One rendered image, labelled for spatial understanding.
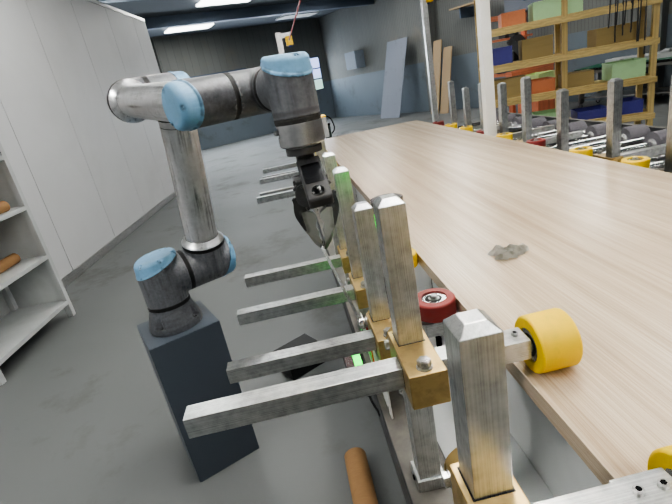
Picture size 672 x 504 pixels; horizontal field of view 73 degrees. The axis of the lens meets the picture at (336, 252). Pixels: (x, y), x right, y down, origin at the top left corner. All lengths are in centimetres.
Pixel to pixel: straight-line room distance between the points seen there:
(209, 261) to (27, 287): 265
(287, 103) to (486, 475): 66
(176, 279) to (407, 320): 116
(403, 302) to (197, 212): 110
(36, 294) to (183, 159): 280
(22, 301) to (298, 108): 361
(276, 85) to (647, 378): 72
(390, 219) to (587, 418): 33
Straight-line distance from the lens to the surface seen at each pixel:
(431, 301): 88
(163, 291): 166
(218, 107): 92
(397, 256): 58
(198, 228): 163
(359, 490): 167
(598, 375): 71
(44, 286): 411
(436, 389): 60
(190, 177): 155
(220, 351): 175
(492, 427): 41
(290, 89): 86
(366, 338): 87
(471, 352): 36
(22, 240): 404
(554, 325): 66
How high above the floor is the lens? 132
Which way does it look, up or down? 21 degrees down
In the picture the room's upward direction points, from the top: 11 degrees counter-clockwise
